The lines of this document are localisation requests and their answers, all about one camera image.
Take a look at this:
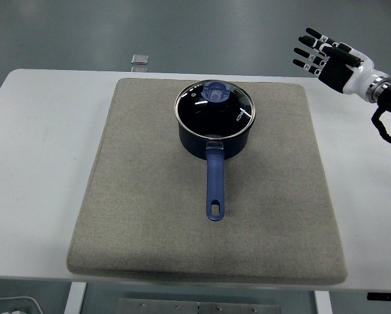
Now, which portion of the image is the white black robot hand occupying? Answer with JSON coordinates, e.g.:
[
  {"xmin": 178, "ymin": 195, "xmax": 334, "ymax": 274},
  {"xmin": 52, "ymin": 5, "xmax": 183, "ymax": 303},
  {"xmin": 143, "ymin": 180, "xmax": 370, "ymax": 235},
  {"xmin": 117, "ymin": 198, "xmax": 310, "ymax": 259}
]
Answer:
[{"xmin": 292, "ymin": 27, "xmax": 380, "ymax": 97}]

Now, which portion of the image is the glass lid with blue knob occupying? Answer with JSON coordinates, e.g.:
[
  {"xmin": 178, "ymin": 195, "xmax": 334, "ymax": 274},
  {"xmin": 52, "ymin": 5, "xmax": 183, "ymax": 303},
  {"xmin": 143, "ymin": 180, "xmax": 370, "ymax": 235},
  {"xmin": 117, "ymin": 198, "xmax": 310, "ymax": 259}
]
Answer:
[{"xmin": 174, "ymin": 80, "xmax": 257, "ymax": 139}]

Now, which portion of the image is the dark blue saucepan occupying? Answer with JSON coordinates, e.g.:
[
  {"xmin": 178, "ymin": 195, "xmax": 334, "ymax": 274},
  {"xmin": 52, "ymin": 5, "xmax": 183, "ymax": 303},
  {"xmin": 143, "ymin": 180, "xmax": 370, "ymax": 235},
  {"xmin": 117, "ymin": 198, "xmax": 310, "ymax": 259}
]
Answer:
[{"xmin": 176, "ymin": 114, "xmax": 252, "ymax": 222}]

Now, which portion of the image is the white table leg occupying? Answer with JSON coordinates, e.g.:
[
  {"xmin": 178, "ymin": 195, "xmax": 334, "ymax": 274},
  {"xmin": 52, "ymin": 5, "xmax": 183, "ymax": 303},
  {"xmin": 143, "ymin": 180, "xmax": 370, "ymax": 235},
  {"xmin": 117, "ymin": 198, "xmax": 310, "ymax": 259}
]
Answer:
[
  {"xmin": 314, "ymin": 290, "xmax": 333, "ymax": 314},
  {"xmin": 64, "ymin": 281, "xmax": 88, "ymax": 314}
]

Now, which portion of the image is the beige fabric mat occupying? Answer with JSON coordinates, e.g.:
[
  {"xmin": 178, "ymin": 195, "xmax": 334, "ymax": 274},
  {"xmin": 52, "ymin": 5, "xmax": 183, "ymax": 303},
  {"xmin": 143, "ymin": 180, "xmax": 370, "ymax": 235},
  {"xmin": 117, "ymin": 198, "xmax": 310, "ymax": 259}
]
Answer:
[{"xmin": 66, "ymin": 77, "xmax": 348, "ymax": 285}]

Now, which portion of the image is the white rounded box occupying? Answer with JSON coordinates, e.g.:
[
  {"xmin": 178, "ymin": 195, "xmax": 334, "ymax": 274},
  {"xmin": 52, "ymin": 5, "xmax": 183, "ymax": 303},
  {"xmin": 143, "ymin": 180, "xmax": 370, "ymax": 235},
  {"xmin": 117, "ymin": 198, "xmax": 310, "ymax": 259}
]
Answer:
[{"xmin": 0, "ymin": 296, "xmax": 42, "ymax": 314}]

